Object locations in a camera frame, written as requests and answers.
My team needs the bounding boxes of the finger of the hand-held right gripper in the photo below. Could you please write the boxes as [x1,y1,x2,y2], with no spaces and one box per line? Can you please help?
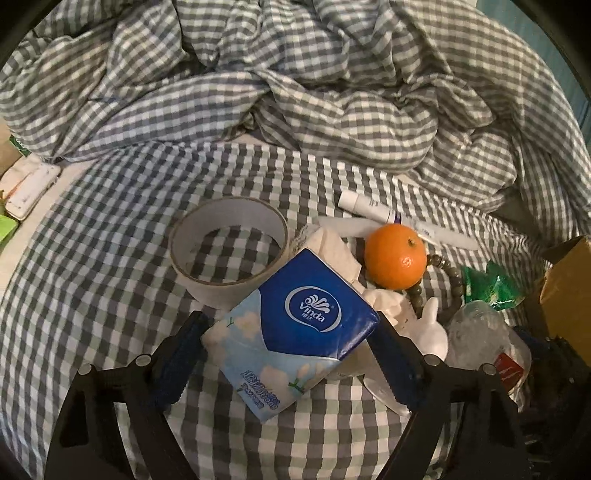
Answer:
[512,325,587,407]

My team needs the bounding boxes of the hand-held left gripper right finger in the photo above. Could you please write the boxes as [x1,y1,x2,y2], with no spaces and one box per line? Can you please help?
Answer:
[369,311,532,480]

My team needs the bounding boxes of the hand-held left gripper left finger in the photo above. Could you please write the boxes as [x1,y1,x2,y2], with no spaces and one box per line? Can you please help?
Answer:
[44,310,213,480]

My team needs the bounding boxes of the white rabbit figurine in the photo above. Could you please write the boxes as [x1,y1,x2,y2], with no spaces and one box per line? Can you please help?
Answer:
[406,298,450,361]

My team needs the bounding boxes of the brown cardboard box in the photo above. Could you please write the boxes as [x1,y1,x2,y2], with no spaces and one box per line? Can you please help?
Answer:
[538,235,591,342]

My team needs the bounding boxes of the white tape roll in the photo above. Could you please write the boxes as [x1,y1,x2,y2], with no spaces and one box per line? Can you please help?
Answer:
[167,196,290,309]

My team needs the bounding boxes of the crushed clear plastic bottle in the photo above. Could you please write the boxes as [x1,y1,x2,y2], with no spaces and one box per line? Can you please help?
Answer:
[445,300,534,407]

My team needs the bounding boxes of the blue tissue pack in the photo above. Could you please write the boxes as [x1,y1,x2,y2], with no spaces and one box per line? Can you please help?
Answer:
[201,246,380,422]

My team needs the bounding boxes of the orange tangerine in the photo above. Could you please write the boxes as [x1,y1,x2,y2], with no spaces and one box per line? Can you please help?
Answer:
[365,224,428,291]

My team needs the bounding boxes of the crumpled white tissue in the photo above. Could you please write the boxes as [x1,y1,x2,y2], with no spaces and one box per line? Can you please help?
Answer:
[360,287,408,326]
[300,226,365,291]

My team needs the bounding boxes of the green snack wrapper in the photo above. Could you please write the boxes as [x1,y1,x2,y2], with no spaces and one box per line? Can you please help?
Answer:
[462,261,526,311]

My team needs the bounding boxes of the grey checkered bedsheet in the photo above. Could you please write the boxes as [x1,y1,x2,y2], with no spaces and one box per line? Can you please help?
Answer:
[0,138,555,480]

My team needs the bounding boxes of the white plastic strip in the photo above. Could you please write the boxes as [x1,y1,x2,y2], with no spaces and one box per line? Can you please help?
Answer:
[318,216,478,254]

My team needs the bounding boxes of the white tube with label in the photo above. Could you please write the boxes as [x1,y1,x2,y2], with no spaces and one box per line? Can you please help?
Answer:
[337,189,444,247]

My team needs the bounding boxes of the white packet with orange print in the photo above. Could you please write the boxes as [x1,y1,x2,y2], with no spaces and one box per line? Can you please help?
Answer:
[2,159,62,220]

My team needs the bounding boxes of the grey checkered duvet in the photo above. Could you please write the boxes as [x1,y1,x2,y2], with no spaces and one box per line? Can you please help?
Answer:
[0,0,591,232]

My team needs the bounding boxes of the green bead bracelet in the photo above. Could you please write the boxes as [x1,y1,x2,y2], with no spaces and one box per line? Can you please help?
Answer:
[406,253,465,319]

